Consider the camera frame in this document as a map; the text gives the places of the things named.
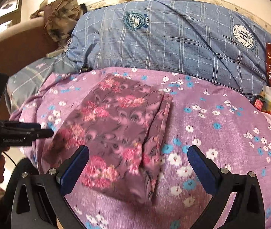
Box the maroon pink floral garment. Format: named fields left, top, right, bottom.
left=43, top=74, right=172, bottom=205

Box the grey blue plaid pillow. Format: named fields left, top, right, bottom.
left=5, top=53, right=80, bottom=114

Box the purple floral bed sheet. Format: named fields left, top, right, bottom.
left=11, top=67, right=271, bottom=228

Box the brown wooden headboard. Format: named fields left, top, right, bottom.
left=0, top=17, right=58, bottom=76

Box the small red labelled bottle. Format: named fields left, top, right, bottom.
left=253, top=95, right=264, bottom=111

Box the beige floral cloth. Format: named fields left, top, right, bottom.
left=30, top=0, right=87, bottom=47

